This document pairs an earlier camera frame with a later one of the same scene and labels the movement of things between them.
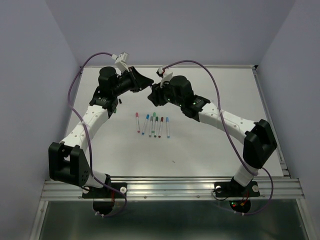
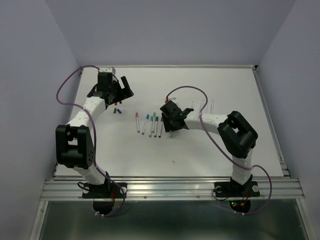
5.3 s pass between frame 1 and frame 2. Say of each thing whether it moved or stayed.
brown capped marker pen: stayed
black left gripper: moved
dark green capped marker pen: stayed
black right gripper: moved
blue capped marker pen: stayed
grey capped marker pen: stayed
